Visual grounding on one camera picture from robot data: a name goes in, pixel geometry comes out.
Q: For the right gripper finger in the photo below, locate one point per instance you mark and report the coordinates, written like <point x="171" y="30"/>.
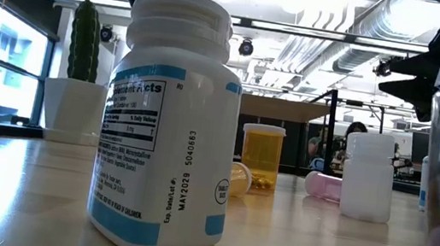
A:
<point x="419" y="67"/>
<point x="418" y="92"/>

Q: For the small plain white bottle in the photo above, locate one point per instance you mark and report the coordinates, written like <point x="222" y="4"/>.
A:
<point x="367" y="178"/>

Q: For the small pink vial white cap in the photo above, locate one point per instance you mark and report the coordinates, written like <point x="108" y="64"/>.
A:
<point x="325" y="186"/>

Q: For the large amber bottle white cap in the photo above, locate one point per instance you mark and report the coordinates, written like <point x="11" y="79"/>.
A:
<point x="260" y="154"/>

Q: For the small orange vial white cap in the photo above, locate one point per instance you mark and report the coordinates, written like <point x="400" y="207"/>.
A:
<point x="239" y="180"/>

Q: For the wooden shelf black legs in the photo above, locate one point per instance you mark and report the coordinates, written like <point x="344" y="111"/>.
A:
<point x="282" y="109"/>

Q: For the black computer monitor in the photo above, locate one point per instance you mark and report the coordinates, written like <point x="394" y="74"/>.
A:
<point x="419" y="146"/>

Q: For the person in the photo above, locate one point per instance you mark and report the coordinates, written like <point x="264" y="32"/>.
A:
<point x="315" y="147"/>
<point x="356" y="129"/>

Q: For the green cactus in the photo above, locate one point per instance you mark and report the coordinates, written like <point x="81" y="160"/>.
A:
<point x="85" y="39"/>

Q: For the white hexagonal plant pot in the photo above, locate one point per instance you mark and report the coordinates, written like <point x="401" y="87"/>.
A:
<point x="73" y="111"/>

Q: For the large window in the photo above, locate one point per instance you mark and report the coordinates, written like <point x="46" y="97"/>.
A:
<point x="11" y="42"/>

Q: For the black ceiling camera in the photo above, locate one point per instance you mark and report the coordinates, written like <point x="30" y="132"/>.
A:
<point x="246" y="47"/>
<point x="106" y="33"/>
<point x="383" y="68"/>

